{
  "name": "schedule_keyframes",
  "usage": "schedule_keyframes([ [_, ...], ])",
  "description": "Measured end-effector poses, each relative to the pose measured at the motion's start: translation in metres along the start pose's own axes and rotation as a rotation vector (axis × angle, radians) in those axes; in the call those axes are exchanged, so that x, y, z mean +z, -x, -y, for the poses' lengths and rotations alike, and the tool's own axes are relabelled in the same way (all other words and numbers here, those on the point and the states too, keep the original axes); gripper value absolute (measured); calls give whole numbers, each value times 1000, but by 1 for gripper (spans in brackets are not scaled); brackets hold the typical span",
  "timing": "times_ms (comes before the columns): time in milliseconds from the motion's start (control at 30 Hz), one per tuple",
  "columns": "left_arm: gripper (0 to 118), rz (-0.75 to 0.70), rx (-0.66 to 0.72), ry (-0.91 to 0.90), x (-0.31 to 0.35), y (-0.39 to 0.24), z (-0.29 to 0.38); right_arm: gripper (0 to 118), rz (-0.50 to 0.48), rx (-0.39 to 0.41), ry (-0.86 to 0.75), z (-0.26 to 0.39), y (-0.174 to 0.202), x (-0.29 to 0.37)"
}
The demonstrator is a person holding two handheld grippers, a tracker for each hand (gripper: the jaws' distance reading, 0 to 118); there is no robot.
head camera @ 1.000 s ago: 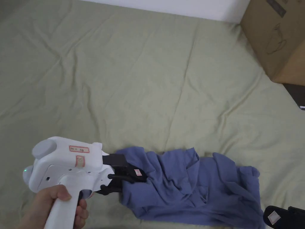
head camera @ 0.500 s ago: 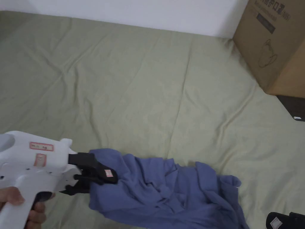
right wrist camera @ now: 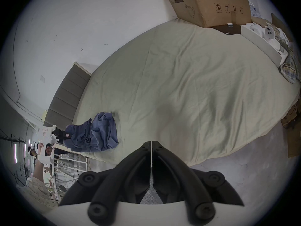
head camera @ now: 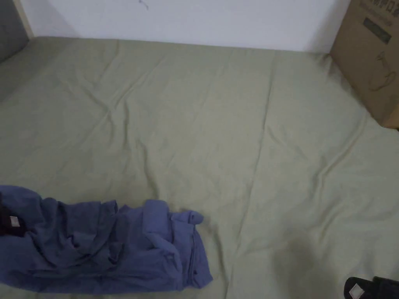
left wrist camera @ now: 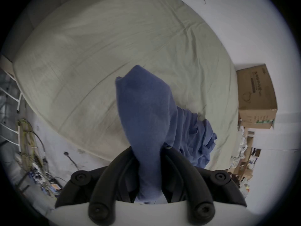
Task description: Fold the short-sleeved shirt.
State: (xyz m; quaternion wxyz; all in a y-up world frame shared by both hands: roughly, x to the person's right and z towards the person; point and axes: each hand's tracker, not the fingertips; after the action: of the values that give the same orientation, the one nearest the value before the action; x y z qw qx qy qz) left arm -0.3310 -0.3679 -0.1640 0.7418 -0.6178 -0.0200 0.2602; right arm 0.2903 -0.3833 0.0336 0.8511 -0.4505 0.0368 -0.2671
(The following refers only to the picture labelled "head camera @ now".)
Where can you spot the bed with pale green sheet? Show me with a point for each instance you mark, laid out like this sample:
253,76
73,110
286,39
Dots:
218,130

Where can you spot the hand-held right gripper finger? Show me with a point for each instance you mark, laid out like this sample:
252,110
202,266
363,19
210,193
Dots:
366,288

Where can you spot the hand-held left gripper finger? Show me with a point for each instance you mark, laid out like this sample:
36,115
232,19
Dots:
7,229

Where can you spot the brown cardboard carton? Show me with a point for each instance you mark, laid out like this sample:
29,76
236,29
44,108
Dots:
367,59

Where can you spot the grey padded headboard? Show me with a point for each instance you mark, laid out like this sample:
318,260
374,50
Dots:
9,28

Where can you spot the dark blue shirt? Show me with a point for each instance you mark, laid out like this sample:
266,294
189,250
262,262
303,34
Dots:
103,246

